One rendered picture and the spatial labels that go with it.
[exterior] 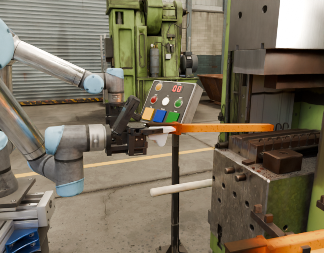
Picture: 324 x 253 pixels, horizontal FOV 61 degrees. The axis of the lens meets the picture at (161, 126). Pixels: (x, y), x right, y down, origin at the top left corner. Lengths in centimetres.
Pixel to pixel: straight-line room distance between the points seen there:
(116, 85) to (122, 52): 466
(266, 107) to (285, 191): 52
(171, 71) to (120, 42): 123
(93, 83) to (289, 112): 103
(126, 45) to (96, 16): 325
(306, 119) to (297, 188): 56
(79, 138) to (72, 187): 14
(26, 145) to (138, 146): 31
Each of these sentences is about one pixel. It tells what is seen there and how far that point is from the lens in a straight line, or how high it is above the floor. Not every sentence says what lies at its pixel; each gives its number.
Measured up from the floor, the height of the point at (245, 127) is 111.
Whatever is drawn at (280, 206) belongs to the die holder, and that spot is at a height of 80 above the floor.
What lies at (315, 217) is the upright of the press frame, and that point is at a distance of 123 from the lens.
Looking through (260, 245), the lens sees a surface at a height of 97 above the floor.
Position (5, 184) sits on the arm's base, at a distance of 123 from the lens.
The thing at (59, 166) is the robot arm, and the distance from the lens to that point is 77.
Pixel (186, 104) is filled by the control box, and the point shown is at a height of 109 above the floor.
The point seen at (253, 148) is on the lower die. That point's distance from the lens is 118.
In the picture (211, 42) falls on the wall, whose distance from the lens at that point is 1046.
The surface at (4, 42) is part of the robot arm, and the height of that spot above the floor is 136.
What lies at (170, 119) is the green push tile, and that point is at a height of 101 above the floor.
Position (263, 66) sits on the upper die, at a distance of 111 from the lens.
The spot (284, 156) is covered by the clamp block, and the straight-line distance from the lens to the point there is 110.
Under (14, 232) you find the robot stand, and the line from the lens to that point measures 126.
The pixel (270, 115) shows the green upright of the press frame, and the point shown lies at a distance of 152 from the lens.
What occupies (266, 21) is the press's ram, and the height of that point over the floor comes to 146.
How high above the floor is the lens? 133
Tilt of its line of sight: 14 degrees down
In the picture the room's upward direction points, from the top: straight up
